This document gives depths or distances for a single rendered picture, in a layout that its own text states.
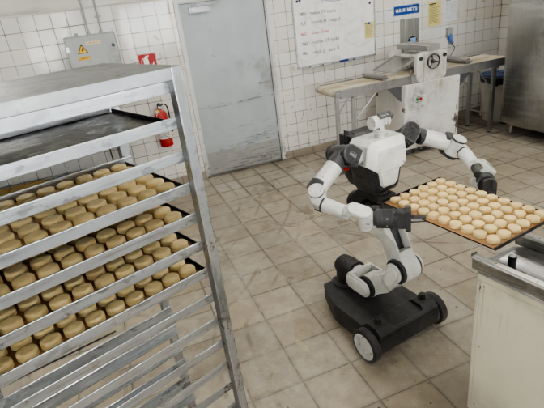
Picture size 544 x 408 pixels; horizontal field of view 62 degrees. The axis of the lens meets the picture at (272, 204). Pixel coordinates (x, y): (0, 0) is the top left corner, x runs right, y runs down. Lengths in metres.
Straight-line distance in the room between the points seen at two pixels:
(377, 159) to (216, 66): 3.57
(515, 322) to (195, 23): 4.53
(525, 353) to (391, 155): 1.06
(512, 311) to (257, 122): 4.40
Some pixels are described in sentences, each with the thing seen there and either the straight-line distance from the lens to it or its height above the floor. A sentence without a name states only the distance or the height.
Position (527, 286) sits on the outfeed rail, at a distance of 1.93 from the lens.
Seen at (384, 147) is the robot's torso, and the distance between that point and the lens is 2.34.
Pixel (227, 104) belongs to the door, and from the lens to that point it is 5.68.
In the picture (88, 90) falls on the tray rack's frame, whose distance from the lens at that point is 1.07.
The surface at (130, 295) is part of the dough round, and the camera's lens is 1.34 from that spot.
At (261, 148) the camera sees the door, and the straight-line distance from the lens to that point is 5.93.
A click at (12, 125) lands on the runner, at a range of 1.06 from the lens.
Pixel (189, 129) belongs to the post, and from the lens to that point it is 1.18.
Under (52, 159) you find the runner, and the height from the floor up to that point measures 1.68.
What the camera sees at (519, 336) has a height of 0.64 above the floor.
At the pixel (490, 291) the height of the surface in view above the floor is 0.78.
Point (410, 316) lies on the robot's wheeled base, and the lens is 2.79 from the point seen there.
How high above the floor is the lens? 1.93
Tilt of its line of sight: 24 degrees down
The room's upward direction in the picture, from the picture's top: 8 degrees counter-clockwise
